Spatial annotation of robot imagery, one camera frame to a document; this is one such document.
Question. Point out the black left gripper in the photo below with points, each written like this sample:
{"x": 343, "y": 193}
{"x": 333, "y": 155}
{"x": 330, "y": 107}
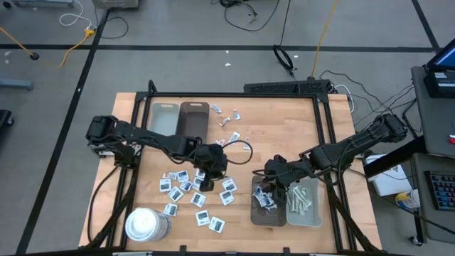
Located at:
{"x": 211, "y": 160}

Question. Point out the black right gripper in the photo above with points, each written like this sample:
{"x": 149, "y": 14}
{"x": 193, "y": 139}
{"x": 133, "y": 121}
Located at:
{"x": 281, "y": 170}

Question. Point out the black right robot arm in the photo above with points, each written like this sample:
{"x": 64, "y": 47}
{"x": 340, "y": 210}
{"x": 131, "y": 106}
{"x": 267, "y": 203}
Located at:
{"x": 355, "y": 142}

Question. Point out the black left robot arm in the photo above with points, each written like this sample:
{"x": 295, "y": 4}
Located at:
{"x": 149, "y": 137}

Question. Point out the brown translucent plastic bin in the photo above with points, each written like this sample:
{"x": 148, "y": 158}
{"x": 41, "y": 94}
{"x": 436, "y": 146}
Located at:
{"x": 193, "y": 119}
{"x": 268, "y": 217}

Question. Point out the light grey plastic bin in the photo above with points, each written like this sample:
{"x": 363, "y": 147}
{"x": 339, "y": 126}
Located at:
{"x": 316, "y": 206}
{"x": 164, "y": 119}

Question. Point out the small silver foil packet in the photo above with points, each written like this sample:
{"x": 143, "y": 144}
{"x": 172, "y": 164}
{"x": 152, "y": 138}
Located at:
{"x": 236, "y": 114}
{"x": 215, "y": 108}
{"x": 224, "y": 122}

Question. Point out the white wipes canister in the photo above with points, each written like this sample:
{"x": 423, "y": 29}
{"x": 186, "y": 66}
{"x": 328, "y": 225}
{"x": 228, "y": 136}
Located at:
{"x": 145, "y": 224}

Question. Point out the black perforated metal bar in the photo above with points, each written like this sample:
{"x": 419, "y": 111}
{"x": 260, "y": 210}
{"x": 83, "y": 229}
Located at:
{"x": 284, "y": 87}

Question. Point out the white box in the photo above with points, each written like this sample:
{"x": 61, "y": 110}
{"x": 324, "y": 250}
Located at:
{"x": 389, "y": 181}

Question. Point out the black diagonal beam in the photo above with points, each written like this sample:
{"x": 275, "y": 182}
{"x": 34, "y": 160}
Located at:
{"x": 394, "y": 158}

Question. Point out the wipes tub yellow label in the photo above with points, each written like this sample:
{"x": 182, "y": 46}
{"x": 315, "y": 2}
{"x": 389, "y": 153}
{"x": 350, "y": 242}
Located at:
{"x": 408, "y": 200}

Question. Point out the desk caster wheel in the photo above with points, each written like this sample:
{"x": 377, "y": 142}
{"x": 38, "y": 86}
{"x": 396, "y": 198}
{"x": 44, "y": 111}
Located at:
{"x": 414, "y": 240}

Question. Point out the grey desk with keyboard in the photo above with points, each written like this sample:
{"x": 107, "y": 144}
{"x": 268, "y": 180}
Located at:
{"x": 433, "y": 224}

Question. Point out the black keyboard coloured keys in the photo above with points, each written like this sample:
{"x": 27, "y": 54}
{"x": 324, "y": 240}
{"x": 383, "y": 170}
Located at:
{"x": 442, "y": 190}

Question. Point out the grey desk with printer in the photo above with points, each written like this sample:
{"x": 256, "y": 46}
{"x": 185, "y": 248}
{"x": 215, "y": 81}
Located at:
{"x": 433, "y": 121}

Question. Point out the small red object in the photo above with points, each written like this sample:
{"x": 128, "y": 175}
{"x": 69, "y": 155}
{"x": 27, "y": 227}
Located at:
{"x": 452, "y": 139}

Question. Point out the black label printer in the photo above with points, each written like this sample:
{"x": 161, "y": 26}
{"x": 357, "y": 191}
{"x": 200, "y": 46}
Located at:
{"x": 440, "y": 83}

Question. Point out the grey equipment box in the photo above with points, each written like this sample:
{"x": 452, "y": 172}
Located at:
{"x": 115, "y": 3}

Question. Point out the black caster base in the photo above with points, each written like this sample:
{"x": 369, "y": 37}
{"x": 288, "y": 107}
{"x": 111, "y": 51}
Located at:
{"x": 4, "y": 121}

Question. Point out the laptop screen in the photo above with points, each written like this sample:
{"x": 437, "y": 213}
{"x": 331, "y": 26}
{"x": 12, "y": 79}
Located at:
{"x": 444, "y": 57}

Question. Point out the grey floor stand foot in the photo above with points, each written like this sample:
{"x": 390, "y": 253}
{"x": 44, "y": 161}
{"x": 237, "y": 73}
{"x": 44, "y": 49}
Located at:
{"x": 16, "y": 84}

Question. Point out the grey equipment base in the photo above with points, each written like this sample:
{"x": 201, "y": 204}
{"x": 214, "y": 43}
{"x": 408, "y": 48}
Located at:
{"x": 42, "y": 3}

